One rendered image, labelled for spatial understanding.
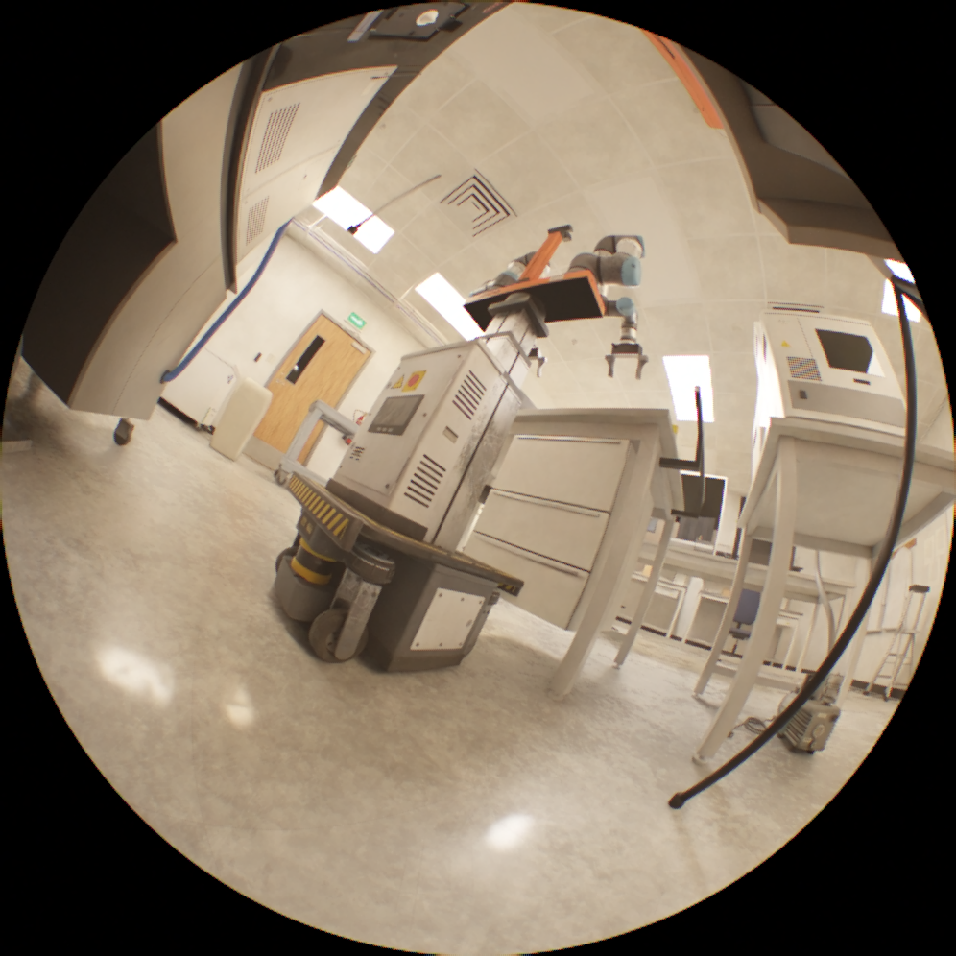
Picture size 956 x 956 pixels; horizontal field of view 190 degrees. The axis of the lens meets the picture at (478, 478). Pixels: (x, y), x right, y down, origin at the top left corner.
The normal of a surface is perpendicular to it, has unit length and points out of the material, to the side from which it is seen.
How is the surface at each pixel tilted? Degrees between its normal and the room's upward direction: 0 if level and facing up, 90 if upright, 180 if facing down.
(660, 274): 180
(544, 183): 180
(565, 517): 90
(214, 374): 90
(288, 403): 90
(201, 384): 90
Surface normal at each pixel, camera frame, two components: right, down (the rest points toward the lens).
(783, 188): -0.41, 0.89
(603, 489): -0.63, -0.44
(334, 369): 0.67, 0.12
